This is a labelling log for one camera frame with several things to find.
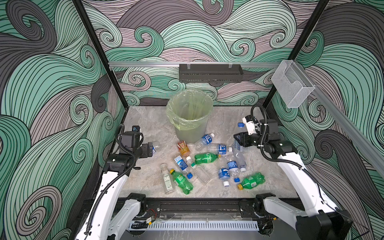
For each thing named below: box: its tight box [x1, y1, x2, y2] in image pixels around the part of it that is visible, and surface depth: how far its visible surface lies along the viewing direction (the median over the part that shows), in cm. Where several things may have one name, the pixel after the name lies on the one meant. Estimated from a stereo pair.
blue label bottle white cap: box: [207, 143, 233, 155], surface depth 92 cm
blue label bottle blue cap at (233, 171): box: [227, 161, 241, 183], surface depth 85 cm
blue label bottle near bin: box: [194, 133, 215, 152], surface depth 97 cm
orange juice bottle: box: [177, 140, 191, 157], surface depth 93 cm
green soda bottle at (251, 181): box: [237, 172, 266, 191], surface depth 80 cm
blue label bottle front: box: [218, 168, 231, 187], surface depth 81 cm
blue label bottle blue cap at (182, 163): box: [174, 155, 193, 180], surface depth 85 cm
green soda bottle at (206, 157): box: [194, 152, 222, 165], surface depth 89 cm
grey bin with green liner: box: [166, 90, 214, 144], surface depth 93 cm
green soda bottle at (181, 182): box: [170, 169, 194, 195], surface depth 80 cm
